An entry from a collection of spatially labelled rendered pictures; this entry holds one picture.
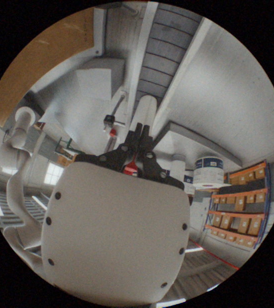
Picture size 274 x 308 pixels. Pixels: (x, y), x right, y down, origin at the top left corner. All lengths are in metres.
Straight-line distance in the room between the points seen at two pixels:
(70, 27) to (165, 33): 0.18
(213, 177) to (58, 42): 0.70
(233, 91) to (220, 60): 0.11
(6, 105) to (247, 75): 0.49
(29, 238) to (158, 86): 0.66
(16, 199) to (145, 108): 0.58
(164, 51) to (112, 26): 0.15
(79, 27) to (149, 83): 0.23
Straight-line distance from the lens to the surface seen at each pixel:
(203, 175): 0.57
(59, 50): 0.23
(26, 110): 0.88
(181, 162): 0.57
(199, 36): 0.21
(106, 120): 0.29
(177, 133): 0.41
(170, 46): 0.24
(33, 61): 0.20
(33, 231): 0.51
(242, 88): 0.38
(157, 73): 0.26
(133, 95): 0.20
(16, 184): 0.55
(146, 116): 0.22
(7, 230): 0.53
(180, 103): 0.36
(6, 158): 0.63
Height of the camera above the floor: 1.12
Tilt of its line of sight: 20 degrees down
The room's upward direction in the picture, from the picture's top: 165 degrees counter-clockwise
